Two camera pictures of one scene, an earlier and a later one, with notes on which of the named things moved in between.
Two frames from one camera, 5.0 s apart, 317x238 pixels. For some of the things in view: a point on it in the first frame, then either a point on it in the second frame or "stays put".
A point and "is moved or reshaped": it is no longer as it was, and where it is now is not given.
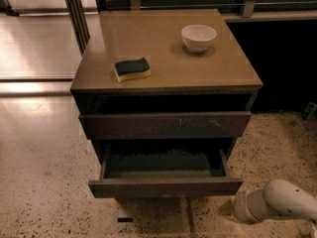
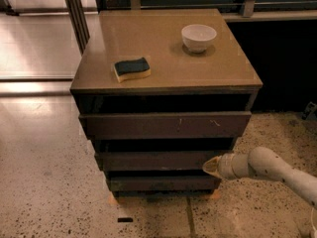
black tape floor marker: x=125 y=220 stays put
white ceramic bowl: x=198 y=37 stays put
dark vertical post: x=76 y=15 stays put
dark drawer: x=163 y=172 is moved or reshaped
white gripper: x=241 y=204 -> x=226 y=168
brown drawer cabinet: x=164 y=94 stays put
